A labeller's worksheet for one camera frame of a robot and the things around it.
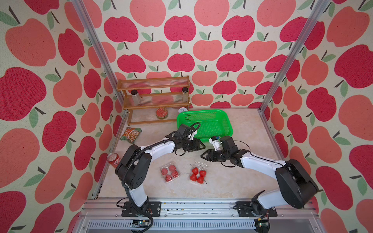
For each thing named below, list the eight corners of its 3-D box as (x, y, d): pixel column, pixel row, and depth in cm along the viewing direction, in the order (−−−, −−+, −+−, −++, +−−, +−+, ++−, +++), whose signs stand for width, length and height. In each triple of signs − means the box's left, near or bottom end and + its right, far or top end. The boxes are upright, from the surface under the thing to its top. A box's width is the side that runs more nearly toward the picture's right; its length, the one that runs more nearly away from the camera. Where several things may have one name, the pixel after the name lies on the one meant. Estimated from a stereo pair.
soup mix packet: (121, 140, 104) (119, 138, 102) (129, 127, 111) (128, 125, 109) (134, 143, 102) (133, 141, 100) (141, 130, 110) (140, 128, 107)
